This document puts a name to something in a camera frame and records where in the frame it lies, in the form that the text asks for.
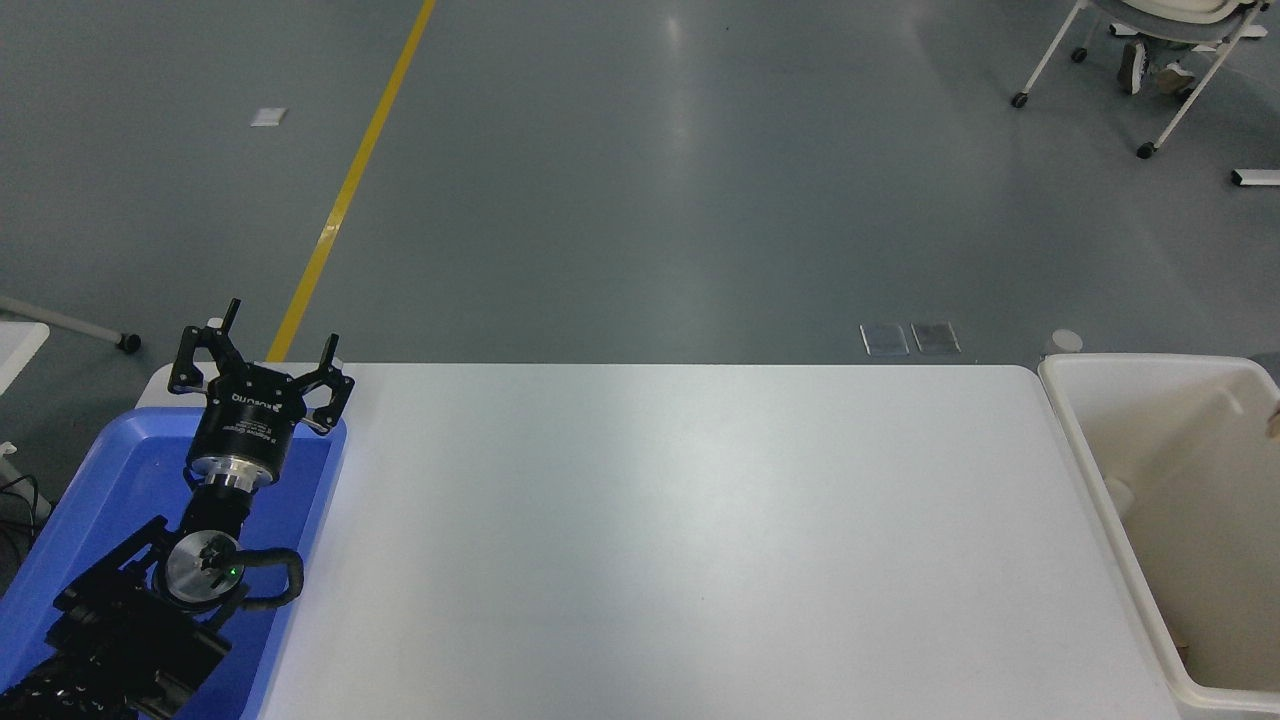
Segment silver floor plate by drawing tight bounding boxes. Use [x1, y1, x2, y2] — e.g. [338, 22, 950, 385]
[859, 322, 912, 358]
[909, 320, 962, 356]

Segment white side table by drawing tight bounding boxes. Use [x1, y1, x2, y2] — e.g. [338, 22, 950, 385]
[0, 319, 51, 397]

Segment white-framed wheeled chair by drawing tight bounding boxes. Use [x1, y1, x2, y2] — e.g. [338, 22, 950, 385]
[1010, 0, 1280, 161]

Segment black floor cables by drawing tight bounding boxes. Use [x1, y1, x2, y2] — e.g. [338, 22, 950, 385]
[0, 440, 53, 563]

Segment grey cart leg with caster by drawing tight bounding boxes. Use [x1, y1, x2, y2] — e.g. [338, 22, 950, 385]
[0, 294, 142, 355]

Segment large pale plastic bin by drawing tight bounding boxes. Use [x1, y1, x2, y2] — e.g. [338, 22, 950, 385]
[1038, 353, 1280, 713]

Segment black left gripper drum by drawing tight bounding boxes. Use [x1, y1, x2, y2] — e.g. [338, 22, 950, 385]
[188, 364, 321, 471]

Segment blue plastic tray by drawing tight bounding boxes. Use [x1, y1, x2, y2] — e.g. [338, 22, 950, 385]
[0, 405, 349, 720]

